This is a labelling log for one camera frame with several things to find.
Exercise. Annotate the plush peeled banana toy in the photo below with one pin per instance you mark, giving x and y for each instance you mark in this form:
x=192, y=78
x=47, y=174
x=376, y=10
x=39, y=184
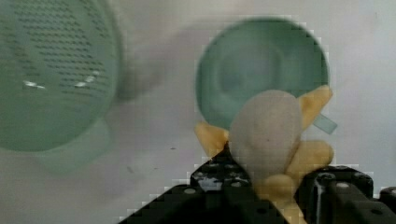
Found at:
x=265, y=138

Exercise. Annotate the green mug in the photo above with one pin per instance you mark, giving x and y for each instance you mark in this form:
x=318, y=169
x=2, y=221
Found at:
x=255, y=55

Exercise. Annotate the green colander bowl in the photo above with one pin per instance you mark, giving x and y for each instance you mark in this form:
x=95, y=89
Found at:
x=60, y=72

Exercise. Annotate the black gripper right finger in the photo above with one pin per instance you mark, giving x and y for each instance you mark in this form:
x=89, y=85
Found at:
x=343, y=195

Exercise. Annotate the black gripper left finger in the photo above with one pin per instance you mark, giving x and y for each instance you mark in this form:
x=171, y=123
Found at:
x=219, y=192

